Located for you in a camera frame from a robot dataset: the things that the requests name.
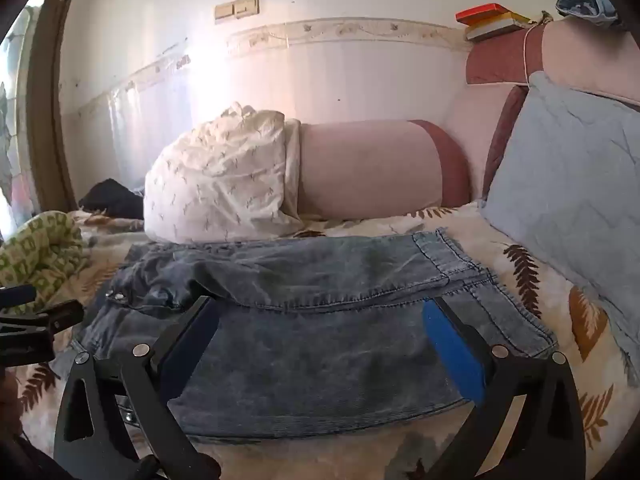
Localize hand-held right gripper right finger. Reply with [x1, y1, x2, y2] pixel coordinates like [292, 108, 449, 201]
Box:
[421, 295, 587, 480]

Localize blue denim pants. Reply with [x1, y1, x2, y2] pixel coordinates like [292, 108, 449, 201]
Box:
[70, 227, 558, 441]

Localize light blue quilted pillow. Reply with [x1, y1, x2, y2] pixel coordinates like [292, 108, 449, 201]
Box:
[479, 71, 640, 356]

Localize red book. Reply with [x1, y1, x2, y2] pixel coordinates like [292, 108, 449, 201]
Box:
[455, 3, 512, 25]

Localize leaf-print blanket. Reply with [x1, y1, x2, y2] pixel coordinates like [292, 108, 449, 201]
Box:
[0, 200, 640, 480]

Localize brown window frame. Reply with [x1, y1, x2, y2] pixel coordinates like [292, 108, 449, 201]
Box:
[0, 0, 76, 241]

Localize pink padded headboard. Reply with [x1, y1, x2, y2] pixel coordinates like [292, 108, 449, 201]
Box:
[445, 20, 640, 206]

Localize stack of books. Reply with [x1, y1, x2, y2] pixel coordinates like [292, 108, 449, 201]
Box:
[465, 12, 533, 43]

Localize pink bolster cushion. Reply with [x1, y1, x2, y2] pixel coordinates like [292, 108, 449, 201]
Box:
[295, 120, 471, 221]

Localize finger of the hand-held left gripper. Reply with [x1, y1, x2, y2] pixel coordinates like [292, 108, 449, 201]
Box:
[0, 285, 39, 311]
[0, 300, 84, 367]

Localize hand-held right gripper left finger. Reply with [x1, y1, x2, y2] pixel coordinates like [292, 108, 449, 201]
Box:
[52, 295, 223, 480]

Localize crumpled denim cloth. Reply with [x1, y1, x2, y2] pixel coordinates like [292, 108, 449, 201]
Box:
[556, 0, 618, 26]

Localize white leaf-print pillow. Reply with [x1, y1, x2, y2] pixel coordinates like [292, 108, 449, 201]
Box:
[143, 102, 305, 243]

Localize green patterned cloth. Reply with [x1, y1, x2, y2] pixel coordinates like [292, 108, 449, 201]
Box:
[0, 211, 88, 306]

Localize white cable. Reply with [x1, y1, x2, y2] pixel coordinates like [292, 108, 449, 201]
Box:
[520, 14, 552, 86]

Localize black cloth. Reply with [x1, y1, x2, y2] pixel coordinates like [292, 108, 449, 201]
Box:
[77, 178, 146, 220]

